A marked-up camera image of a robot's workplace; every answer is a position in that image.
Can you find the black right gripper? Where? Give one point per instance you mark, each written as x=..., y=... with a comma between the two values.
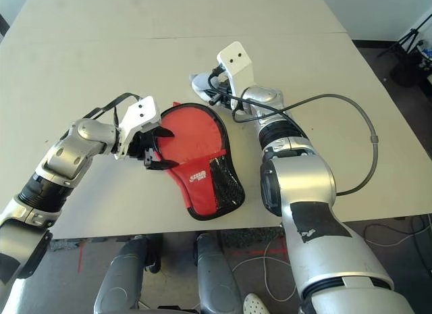
x=222, y=89

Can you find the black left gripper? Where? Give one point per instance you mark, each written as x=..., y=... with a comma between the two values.
x=143, y=148

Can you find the black red paddle case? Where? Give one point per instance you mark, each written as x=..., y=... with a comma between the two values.
x=199, y=192

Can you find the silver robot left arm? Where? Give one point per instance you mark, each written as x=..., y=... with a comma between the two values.
x=67, y=152

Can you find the grey speckled floor mat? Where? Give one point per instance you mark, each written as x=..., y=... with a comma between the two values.
x=74, y=243

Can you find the red floor tape line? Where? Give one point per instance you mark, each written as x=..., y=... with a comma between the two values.
x=80, y=260

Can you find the grey robot right leg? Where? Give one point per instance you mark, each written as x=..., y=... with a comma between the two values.
x=216, y=277

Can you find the grey robot leg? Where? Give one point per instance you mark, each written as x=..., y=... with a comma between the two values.
x=216, y=277
x=118, y=280

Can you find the grey robot left leg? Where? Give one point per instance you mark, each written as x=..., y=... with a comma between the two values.
x=118, y=280

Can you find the white perforated clog shoe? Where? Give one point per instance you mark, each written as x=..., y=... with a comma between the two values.
x=256, y=305

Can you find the black rubbish bin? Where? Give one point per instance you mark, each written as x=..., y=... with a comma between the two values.
x=406, y=72

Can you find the black tripod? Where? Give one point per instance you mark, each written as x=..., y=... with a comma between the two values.
x=406, y=37

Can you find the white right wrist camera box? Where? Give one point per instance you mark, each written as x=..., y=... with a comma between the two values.
x=238, y=64

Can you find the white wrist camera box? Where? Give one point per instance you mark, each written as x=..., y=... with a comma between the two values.
x=238, y=64
x=140, y=116

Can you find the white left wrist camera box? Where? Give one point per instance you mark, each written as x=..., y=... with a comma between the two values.
x=140, y=116

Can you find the black metal table frame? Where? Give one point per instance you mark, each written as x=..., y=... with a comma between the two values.
x=3, y=23

